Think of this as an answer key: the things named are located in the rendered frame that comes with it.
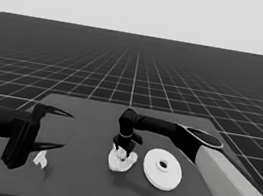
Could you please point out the white round carrier with pins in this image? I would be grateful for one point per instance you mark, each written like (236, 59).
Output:
(125, 168)

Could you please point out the small white T-shaped piece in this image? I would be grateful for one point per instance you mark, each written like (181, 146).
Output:
(41, 160)

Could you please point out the large thick white disc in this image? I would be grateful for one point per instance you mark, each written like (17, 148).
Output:
(155, 178)

